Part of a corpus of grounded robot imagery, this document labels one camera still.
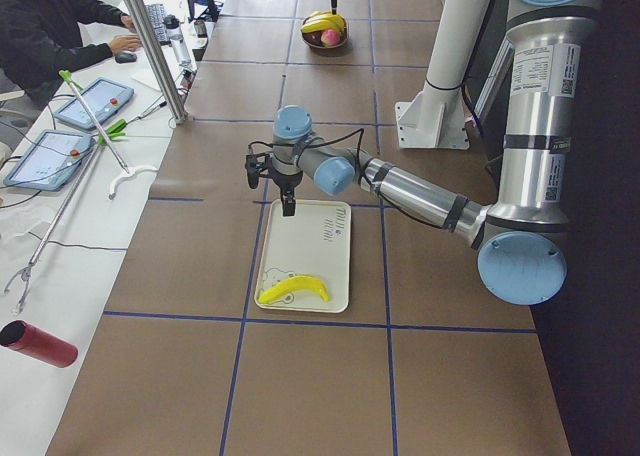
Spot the yellow banana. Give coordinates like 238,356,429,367
303,11,347,32
258,275,330,304
301,18,342,34

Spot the brown wicker basket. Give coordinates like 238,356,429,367
301,13,348,49

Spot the pink red apple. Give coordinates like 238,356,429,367
320,29,342,48

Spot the white bear-print tray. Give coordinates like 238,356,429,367
254,200,351,313

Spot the small metal cup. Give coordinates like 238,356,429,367
193,19,207,38

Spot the grey water bottle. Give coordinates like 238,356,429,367
163,14,192,68

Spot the metal reacher grabber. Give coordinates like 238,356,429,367
3,69,159,313

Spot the teach pendant far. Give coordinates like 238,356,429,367
53,77,134,131

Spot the teach pendant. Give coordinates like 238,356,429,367
3,130,93,191
53,77,134,131

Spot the teach pendant near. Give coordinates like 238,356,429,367
3,130,93,191

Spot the seated person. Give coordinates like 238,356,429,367
1,0,142,107

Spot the red bottle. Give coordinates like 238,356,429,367
1,320,78,368

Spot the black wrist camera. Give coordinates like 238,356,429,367
244,152,269,189

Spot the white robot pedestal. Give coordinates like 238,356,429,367
395,0,491,150

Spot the aluminium frame post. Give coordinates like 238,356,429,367
123,0,188,125

